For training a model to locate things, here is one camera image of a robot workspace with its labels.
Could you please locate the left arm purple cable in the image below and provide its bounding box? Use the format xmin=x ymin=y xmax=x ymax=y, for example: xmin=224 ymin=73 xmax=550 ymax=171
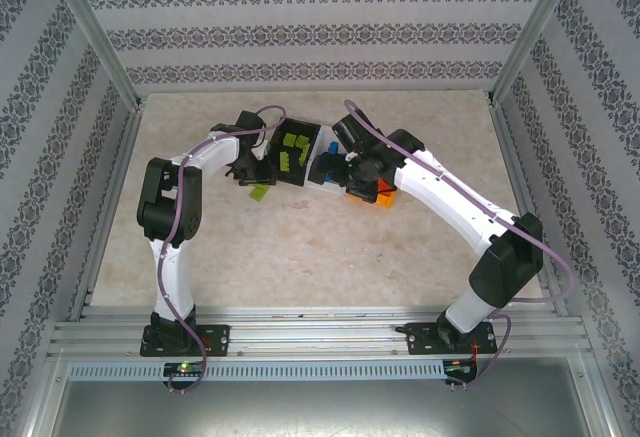
xmin=157 ymin=104 xmax=288 ymax=358

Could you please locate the aluminium side rail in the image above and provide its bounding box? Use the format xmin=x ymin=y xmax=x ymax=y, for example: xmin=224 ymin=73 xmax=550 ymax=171
xmin=487 ymin=96 xmax=570 ymax=316
xmin=68 ymin=104 xmax=146 ymax=319

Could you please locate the orange plastic container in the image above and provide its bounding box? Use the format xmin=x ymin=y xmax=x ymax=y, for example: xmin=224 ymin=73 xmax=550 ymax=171
xmin=344 ymin=176 xmax=400 ymax=209

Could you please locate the left circuit board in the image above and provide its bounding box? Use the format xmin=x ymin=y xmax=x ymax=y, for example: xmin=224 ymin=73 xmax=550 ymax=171
xmin=163 ymin=360 xmax=206 ymax=378

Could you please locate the white plastic container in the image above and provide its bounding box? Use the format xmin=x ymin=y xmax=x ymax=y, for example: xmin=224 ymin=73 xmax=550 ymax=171
xmin=306 ymin=125 xmax=352 ymax=194

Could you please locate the left aluminium side rail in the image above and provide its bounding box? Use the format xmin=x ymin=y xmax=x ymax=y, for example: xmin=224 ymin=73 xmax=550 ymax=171
xmin=68 ymin=104 xmax=146 ymax=319

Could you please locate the circuit board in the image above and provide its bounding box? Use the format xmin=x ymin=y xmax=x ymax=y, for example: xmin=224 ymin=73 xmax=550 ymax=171
xmin=444 ymin=357 xmax=477 ymax=376
xmin=163 ymin=360 xmax=206 ymax=378

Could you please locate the slotted grey cable duct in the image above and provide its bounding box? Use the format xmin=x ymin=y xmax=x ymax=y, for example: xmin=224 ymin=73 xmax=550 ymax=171
xmin=67 ymin=360 xmax=446 ymax=383

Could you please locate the right circuit board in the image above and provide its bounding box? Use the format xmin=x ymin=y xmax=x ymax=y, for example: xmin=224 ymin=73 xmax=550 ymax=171
xmin=444 ymin=357 xmax=477 ymax=376

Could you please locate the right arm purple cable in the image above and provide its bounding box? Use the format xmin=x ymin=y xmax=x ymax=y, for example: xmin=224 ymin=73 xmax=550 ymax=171
xmin=342 ymin=99 xmax=575 ymax=304

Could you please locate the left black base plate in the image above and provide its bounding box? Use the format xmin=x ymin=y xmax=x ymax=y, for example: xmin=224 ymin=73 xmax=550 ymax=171
xmin=139 ymin=324 xmax=231 ymax=358

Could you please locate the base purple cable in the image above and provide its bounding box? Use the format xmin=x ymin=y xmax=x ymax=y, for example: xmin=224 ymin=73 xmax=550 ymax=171
xmin=449 ymin=312 xmax=512 ymax=391
xmin=167 ymin=326 xmax=209 ymax=394

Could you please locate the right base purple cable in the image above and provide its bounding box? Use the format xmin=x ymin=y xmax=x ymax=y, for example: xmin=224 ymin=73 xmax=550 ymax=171
xmin=449 ymin=312 xmax=512 ymax=391

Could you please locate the left aluminium frame post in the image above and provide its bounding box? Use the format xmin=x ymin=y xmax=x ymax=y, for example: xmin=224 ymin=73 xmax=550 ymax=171
xmin=42 ymin=0 xmax=145 ymax=108

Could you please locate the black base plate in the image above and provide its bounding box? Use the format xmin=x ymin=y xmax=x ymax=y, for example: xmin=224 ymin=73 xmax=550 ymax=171
xmin=406 ymin=321 xmax=494 ymax=356
xmin=139 ymin=324 xmax=231 ymax=358

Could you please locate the right aluminium side rail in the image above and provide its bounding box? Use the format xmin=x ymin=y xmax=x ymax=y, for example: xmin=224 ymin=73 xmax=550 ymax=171
xmin=487 ymin=96 xmax=570 ymax=316

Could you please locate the aluminium frame post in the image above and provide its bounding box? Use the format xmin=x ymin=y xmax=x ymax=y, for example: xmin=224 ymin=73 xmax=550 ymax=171
xmin=42 ymin=0 xmax=145 ymax=108
xmin=490 ymin=0 xmax=585 ymax=104

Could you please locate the right aluminium frame post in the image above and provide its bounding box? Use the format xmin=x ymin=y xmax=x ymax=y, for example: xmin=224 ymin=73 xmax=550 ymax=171
xmin=490 ymin=0 xmax=585 ymax=104

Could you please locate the black plastic container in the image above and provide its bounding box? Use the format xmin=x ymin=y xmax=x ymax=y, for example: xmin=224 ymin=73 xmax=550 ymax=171
xmin=267 ymin=117 xmax=324 ymax=189

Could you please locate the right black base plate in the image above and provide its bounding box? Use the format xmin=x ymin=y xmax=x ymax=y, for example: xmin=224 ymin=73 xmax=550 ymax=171
xmin=406 ymin=321 xmax=494 ymax=356

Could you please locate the aluminium mounting rail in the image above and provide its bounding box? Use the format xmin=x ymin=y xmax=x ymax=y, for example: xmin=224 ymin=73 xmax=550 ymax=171
xmin=47 ymin=305 xmax=590 ymax=359

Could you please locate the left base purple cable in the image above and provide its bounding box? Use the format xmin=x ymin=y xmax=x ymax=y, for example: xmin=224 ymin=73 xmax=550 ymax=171
xmin=167 ymin=326 xmax=209 ymax=394

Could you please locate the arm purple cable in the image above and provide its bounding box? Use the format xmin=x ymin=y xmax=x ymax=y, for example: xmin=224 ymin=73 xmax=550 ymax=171
xmin=342 ymin=99 xmax=575 ymax=304
xmin=157 ymin=104 xmax=288 ymax=358

